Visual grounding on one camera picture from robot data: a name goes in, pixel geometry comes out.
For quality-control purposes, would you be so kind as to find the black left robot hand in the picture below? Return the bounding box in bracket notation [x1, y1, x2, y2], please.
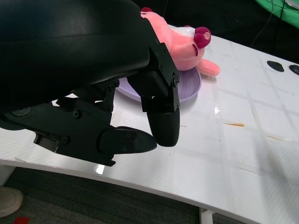
[0, 0, 182, 168]

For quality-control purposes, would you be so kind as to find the pink plush beaver doll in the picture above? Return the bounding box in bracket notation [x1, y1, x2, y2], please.
[140, 7, 221, 77]

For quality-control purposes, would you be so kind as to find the lavender plastic plate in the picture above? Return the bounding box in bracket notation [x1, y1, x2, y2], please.
[115, 68, 202, 108]

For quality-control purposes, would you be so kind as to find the white table leg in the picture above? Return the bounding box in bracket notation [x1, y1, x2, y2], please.
[199, 208, 214, 224]
[0, 164, 16, 188]

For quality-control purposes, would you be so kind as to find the white shoe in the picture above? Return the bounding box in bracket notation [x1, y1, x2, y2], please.
[0, 187, 24, 218]

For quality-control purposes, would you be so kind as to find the green cloth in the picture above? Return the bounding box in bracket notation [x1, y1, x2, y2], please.
[254, 0, 299, 28]

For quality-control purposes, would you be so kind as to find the thin black cable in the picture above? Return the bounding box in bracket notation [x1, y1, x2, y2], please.
[250, 10, 274, 47]

